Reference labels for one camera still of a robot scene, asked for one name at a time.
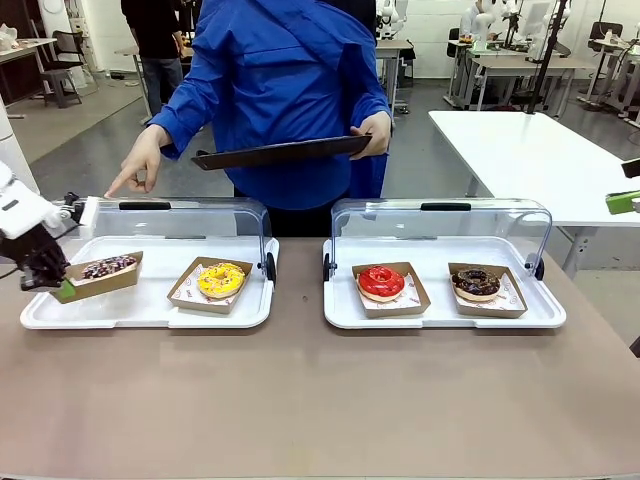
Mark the yellow sprinkled donut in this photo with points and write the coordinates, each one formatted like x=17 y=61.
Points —
x=221 y=282

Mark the green right gripper finger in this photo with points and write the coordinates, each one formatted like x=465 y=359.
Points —
x=622 y=203
x=632 y=168

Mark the grey background work table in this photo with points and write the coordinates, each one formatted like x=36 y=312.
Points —
x=520 y=70

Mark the person's left forearm blue sleeve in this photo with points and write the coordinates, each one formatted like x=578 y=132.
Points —
x=382 y=90

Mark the yellow donut in tray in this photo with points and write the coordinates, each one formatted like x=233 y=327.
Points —
x=200 y=302

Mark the person's left hand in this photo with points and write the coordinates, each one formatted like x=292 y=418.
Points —
x=376 y=132

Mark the person in blue jacket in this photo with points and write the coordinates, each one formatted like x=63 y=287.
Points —
x=290 y=90

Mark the white display case base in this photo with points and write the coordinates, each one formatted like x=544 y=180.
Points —
x=440 y=322
x=150 y=305

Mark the white cylindrical appliance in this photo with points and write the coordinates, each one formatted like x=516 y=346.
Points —
x=4 y=120

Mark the dark chocolate sprinkled donut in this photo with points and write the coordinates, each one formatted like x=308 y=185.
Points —
x=475 y=285

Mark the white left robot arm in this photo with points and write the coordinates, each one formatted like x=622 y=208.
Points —
x=22 y=207

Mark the dark brown serving tray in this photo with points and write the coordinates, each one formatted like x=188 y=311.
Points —
x=280 y=152

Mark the white side table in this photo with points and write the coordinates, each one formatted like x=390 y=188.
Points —
x=525 y=160

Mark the person's right forearm blue sleeve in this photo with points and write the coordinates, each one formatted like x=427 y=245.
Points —
x=180 y=120

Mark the black office chair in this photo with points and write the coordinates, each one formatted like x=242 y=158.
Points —
x=65 y=70

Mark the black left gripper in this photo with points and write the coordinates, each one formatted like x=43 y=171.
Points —
x=30 y=255

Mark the wooden background desk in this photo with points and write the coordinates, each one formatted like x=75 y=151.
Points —
x=20 y=65

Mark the person's right hand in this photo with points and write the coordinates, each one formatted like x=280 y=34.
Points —
x=142 y=155

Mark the dark chocolate donut in tray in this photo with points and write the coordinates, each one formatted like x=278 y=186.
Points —
x=495 y=307

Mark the red glazed donut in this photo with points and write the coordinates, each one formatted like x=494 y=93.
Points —
x=381 y=285

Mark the chocolate donut pink white sprinkles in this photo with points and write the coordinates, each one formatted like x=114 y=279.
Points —
x=107 y=266

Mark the background person in black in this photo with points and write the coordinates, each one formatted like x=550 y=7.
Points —
x=150 y=40

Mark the clear display case lid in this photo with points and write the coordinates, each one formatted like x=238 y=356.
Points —
x=175 y=220
x=450 y=225

